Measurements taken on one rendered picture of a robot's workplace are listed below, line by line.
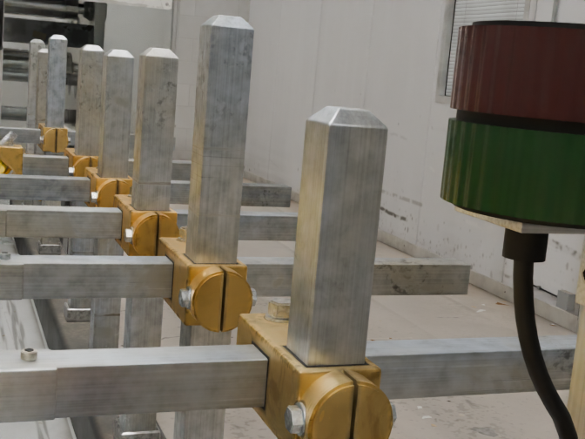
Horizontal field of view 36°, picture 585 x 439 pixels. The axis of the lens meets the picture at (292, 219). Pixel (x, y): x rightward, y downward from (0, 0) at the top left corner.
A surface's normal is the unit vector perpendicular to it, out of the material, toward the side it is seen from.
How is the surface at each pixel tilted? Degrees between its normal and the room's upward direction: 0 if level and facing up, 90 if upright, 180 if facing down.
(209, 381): 90
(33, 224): 90
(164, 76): 90
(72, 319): 90
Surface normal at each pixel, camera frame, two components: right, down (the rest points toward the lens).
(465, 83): -0.96, -0.04
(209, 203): 0.35, 0.18
